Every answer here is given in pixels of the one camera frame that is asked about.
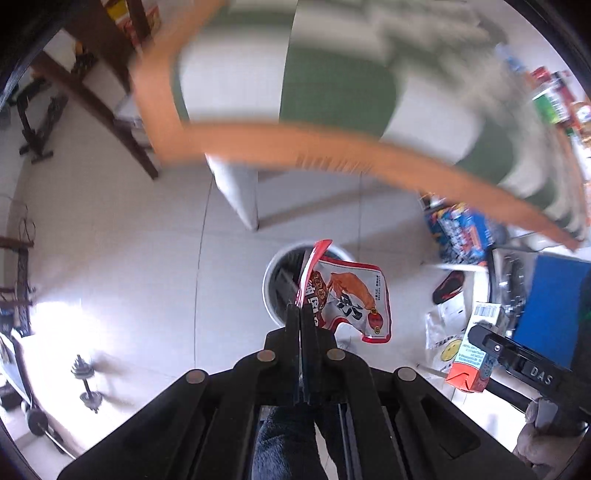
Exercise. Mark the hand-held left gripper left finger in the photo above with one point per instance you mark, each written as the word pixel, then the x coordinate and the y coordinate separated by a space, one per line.
pixel 221 415

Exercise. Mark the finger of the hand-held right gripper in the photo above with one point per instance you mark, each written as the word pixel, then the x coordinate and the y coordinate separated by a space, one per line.
pixel 487 339

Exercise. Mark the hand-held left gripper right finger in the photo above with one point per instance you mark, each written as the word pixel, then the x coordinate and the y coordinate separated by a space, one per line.
pixel 392 424

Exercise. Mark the orange blue drink carton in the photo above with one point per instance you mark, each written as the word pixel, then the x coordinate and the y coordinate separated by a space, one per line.
pixel 471 364

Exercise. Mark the red snack packet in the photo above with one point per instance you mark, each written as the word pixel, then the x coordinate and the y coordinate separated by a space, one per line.
pixel 351 295

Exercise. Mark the round trash bin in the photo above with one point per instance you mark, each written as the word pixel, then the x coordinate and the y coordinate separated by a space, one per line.
pixel 277 281

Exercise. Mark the person's right forearm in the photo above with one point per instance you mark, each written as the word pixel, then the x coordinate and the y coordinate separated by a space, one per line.
pixel 554 457

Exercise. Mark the person's right hand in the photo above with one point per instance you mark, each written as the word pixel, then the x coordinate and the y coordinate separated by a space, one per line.
pixel 539 413

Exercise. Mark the white smiley plastic bag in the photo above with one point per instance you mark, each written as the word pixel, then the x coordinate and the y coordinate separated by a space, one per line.
pixel 445 339

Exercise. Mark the metal weight rings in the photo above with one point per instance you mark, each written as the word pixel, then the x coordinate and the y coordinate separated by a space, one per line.
pixel 513 284

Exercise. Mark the red black slipper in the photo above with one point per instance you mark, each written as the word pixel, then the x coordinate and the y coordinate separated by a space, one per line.
pixel 448 284

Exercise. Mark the person's legs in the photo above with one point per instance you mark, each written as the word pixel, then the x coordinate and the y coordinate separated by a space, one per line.
pixel 286 443

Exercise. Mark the colourful printed box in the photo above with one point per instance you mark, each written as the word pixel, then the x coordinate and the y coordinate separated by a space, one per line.
pixel 461 230

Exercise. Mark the black dumbbell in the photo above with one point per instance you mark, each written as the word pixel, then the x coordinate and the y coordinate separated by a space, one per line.
pixel 85 384

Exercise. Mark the green box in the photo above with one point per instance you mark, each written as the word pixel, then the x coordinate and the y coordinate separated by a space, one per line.
pixel 549 104

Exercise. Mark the green checkered table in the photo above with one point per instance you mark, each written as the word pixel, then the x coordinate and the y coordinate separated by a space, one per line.
pixel 323 69

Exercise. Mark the dark wooden chair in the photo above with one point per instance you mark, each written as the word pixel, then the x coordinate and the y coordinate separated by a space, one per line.
pixel 92 97

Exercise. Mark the black exercise stand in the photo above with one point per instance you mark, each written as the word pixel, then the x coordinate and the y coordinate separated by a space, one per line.
pixel 39 120

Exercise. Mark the red cardboard box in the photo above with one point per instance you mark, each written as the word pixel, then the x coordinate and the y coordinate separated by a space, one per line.
pixel 120 14

